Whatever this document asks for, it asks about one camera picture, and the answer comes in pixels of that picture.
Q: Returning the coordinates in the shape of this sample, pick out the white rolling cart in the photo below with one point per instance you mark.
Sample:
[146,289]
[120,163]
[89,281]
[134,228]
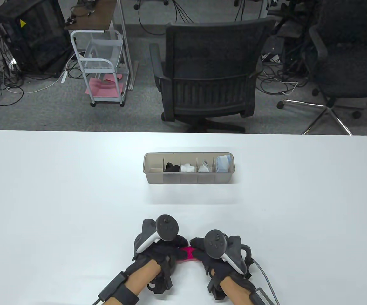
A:
[88,20]

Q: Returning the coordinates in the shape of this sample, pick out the black computer tower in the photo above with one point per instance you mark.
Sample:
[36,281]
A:
[34,38]

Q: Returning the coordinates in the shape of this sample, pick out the person's left hand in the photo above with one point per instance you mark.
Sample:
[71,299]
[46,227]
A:
[161,252]

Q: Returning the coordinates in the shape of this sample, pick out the person's right forearm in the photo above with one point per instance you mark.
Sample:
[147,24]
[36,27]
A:
[235,290]

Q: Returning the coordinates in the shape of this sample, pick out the grey sock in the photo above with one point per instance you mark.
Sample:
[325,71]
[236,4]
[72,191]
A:
[205,167]
[207,162]

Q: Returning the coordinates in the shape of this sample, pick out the beige divided organizer box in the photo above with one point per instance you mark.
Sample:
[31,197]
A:
[154,179]

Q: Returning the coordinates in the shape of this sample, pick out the pink cloth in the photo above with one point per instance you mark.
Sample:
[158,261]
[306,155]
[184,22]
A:
[102,89]

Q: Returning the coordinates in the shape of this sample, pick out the person's left forearm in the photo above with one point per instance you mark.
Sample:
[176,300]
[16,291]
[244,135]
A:
[142,278]

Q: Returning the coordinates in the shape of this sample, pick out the dark chair with chrome base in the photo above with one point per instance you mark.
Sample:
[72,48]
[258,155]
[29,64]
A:
[345,85]

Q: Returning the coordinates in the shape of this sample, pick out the person's right hand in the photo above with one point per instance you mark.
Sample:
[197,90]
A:
[218,267]

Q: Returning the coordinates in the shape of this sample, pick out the light blue sock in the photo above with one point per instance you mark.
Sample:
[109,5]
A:
[223,166]
[222,159]

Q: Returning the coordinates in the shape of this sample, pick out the white metal frame post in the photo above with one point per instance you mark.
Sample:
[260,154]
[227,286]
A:
[263,8]
[124,41]

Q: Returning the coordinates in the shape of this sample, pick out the black mesh office chair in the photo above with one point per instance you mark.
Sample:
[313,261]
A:
[208,63]

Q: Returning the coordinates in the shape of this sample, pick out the grey tracking controller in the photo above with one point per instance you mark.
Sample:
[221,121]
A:
[215,243]
[167,227]

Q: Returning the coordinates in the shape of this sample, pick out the white power strip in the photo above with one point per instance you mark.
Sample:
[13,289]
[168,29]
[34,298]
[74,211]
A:
[64,77]

